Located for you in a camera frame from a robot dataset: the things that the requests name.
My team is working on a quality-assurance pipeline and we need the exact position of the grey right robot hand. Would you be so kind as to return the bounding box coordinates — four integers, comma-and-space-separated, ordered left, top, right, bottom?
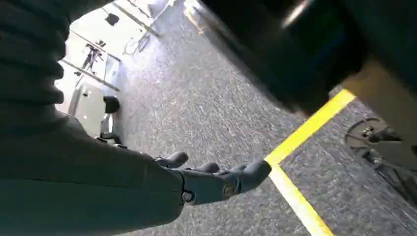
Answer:
0, 111, 272, 236

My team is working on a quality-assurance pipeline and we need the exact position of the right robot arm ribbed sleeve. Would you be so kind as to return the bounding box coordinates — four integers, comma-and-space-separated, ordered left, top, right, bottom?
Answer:
0, 0, 113, 131

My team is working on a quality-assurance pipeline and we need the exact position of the yellow floor tape strip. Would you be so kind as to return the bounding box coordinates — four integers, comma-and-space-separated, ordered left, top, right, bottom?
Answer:
268, 164, 334, 236
264, 88, 357, 166

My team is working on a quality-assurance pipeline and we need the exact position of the black robot leg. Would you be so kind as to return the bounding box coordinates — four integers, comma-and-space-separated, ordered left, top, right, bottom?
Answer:
184, 0, 417, 116

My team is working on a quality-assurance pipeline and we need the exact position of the black caster wheel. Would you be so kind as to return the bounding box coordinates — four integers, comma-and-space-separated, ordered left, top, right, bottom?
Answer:
344, 117, 405, 164

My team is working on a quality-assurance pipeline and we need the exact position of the beige base panel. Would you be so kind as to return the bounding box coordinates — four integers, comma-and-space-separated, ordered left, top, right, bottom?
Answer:
342, 60, 417, 170

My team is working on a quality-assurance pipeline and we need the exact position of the metal frame rack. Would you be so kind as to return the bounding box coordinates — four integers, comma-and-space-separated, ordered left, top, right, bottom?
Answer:
55, 0, 164, 139

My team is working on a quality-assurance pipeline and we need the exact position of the coiled thin cable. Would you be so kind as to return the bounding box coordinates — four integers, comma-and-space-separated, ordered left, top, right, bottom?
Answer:
123, 31, 151, 56

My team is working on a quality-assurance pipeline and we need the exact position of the black wall socket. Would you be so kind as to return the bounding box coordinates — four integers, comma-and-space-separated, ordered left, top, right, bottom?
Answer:
104, 12, 120, 27

